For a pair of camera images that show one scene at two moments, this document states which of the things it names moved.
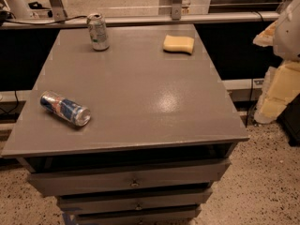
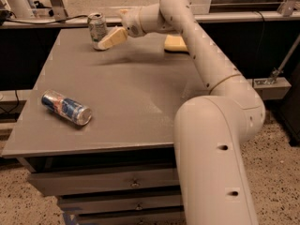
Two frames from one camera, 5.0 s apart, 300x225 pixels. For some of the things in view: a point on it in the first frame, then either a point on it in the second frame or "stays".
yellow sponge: [178, 44] stays
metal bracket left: [57, 7] stays
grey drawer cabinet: [127, 126] stays
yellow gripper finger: [266, 37] -> [130, 20]
